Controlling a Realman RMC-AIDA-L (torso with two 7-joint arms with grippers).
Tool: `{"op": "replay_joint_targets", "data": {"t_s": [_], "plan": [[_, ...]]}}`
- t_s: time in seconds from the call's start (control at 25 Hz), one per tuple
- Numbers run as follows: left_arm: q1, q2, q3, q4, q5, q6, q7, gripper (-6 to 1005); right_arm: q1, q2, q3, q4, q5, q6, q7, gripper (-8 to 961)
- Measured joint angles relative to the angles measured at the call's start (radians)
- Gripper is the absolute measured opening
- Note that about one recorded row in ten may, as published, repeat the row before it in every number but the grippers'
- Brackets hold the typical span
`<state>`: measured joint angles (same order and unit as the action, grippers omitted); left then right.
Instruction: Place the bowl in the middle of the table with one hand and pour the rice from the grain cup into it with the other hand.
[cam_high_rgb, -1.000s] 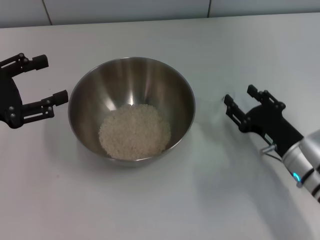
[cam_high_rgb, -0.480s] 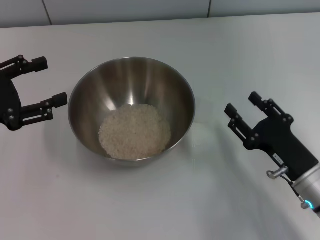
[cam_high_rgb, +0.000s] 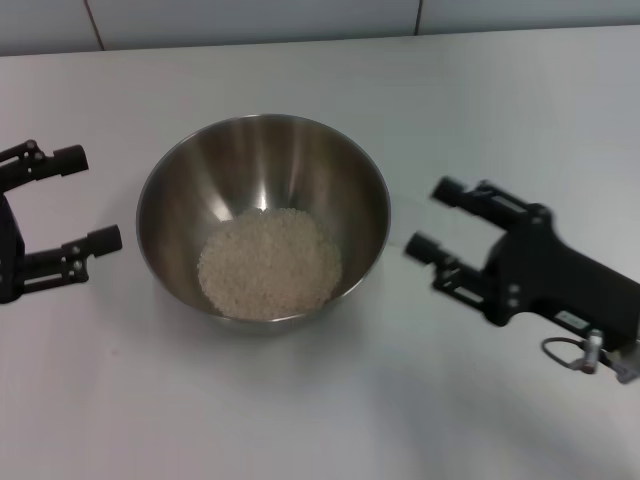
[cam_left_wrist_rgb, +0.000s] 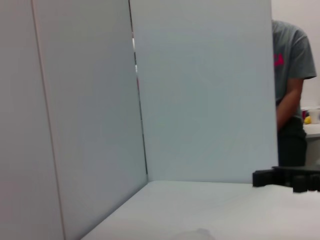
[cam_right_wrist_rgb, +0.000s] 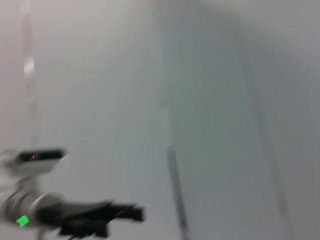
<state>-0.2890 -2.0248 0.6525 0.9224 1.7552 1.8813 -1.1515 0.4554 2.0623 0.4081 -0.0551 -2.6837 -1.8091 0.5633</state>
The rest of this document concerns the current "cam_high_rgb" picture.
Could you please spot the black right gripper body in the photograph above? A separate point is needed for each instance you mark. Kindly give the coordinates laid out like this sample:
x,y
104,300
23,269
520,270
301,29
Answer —
x,y
550,275

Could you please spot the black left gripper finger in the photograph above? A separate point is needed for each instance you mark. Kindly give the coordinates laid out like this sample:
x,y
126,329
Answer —
x,y
105,240
70,160

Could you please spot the stainless steel mixing bowl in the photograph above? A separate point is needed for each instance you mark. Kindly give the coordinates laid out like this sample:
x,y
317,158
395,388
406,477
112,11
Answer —
x,y
260,165

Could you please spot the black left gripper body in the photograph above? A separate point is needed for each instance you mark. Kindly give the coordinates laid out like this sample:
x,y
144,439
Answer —
x,y
11,250

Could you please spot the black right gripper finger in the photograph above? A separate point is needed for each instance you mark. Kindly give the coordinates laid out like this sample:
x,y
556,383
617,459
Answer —
x,y
447,191
422,247

